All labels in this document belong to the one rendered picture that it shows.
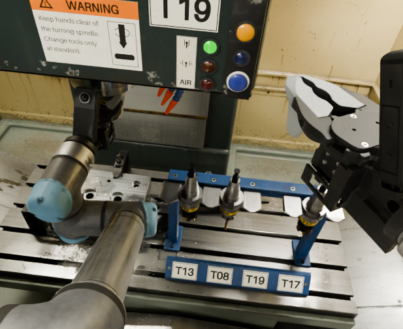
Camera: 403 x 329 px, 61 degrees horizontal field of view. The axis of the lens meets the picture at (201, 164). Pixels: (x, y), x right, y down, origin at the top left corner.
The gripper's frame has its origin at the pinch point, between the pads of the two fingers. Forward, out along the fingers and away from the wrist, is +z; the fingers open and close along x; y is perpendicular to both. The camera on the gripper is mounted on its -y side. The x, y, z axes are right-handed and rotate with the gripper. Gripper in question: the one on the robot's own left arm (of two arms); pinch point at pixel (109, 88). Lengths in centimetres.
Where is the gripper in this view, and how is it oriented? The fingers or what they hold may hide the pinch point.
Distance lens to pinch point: 87.8
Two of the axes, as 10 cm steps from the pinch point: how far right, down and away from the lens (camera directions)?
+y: -0.5, 6.7, 7.4
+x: 9.9, 1.5, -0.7
